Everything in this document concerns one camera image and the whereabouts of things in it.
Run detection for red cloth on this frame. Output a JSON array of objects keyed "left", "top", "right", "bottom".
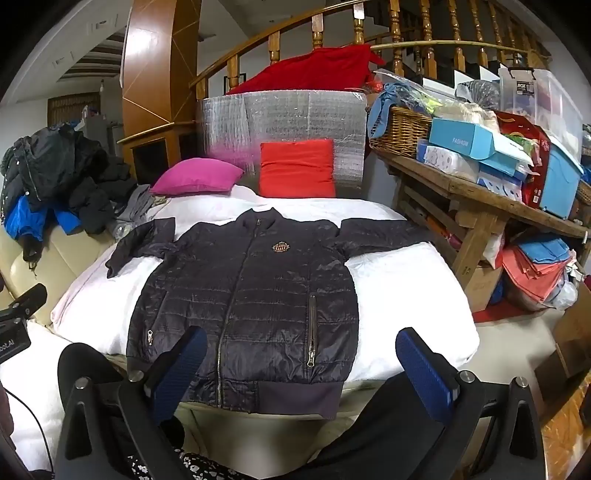
[{"left": 226, "top": 46, "right": 386, "bottom": 95}]

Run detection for brown cardboard box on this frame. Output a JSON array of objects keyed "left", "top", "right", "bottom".
[{"left": 464, "top": 263, "right": 504, "bottom": 312}]

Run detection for blue jacket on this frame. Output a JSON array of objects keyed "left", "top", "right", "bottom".
[{"left": 4, "top": 194, "right": 84, "bottom": 241}]

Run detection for beige leather sofa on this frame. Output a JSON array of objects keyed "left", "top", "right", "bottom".
[{"left": 0, "top": 217, "right": 116, "bottom": 324}]

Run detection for black cable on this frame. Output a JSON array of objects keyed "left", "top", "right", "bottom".
[{"left": 7, "top": 390, "right": 52, "bottom": 464}]

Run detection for wicker basket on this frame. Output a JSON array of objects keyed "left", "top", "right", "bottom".
[{"left": 369, "top": 107, "right": 435, "bottom": 158}]

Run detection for blue cloth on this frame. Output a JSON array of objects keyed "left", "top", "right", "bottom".
[{"left": 367, "top": 83, "right": 416, "bottom": 139}]

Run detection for pile of black jackets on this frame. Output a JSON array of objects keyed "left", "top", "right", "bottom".
[{"left": 0, "top": 122, "right": 138, "bottom": 261}]

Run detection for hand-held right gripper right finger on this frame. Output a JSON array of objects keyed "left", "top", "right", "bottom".
[{"left": 394, "top": 327, "right": 548, "bottom": 480}]

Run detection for red pillow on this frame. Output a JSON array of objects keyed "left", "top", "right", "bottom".
[{"left": 259, "top": 138, "right": 336, "bottom": 198}]

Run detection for red gift bag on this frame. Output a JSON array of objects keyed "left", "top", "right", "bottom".
[{"left": 494, "top": 111, "right": 552, "bottom": 208}]

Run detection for cream folded cloth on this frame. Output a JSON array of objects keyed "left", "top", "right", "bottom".
[{"left": 438, "top": 102, "right": 500, "bottom": 134}]

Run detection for grey garment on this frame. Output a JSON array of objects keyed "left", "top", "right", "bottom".
[{"left": 111, "top": 185, "right": 167, "bottom": 241}]

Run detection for white blanket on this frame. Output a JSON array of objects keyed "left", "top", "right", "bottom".
[{"left": 18, "top": 185, "right": 481, "bottom": 472}]

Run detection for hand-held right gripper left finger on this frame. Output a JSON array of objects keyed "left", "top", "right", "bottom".
[{"left": 53, "top": 325, "right": 208, "bottom": 480}]

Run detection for wooden table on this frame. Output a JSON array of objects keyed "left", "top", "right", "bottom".
[{"left": 369, "top": 148, "right": 591, "bottom": 315}]

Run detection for clear plastic storage box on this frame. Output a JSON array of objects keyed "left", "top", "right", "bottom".
[{"left": 498, "top": 67, "right": 585, "bottom": 158}]

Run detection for magenta pillow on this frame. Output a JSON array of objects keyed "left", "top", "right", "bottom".
[{"left": 149, "top": 158, "right": 245, "bottom": 195}]

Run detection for wooden stair railing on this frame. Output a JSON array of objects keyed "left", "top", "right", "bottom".
[{"left": 189, "top": 0, "right": 552, "bottom": 100}]

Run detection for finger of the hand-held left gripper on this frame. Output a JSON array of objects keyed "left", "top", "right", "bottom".
[{"left": 8, "top": 283, "right": 49, "bottom": 320}]

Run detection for dark patterned plastic bag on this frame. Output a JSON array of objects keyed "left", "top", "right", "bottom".
[{"left": 457, "top": 80, "right": 502, "bottom": 110}]

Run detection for toilet paper pack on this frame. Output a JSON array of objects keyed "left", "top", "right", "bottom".
[{"left": 417, "top": 138, "right": 481, "bottom": 183}]

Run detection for blue plastic bin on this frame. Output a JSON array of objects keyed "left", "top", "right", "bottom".
[{"left": 538, "top": 138, "right": 585, "bottom": 220}]

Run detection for wooden column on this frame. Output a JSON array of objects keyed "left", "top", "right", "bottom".
[{"left": 116, "top": 0, "right": 204, "bottom": 185}]

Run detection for light blue cardboard box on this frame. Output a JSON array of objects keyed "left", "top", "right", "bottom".
[{"left": 428, "top": 116, "right": 534, "bottom": 176}]

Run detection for black quilted jacket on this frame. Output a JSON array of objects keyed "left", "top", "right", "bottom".
[{"left": 105, "top": 208, "right": 432, "bottom": 420}]

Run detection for silver foil insulation panel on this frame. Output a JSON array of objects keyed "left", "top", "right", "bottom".
[{"left": 196, "top": 90, "right": 369, "bottom": 199}]

